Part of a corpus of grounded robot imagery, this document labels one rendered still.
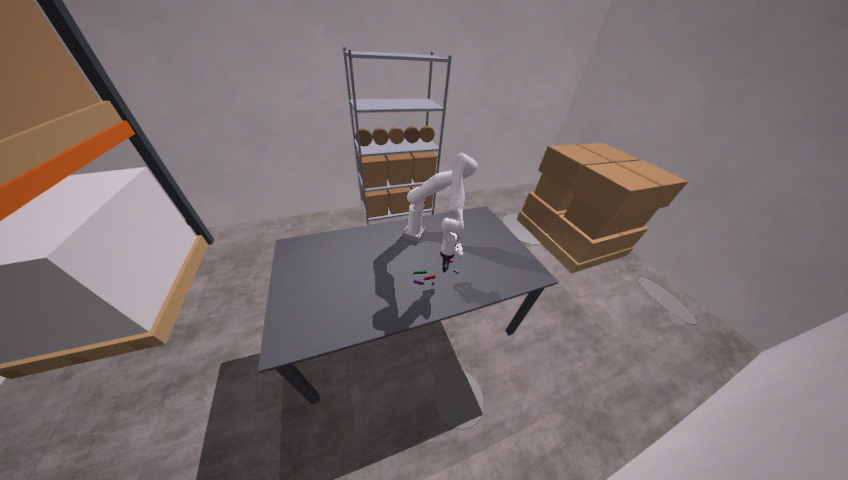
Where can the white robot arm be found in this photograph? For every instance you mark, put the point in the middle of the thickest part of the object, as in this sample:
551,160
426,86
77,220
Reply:
461,164

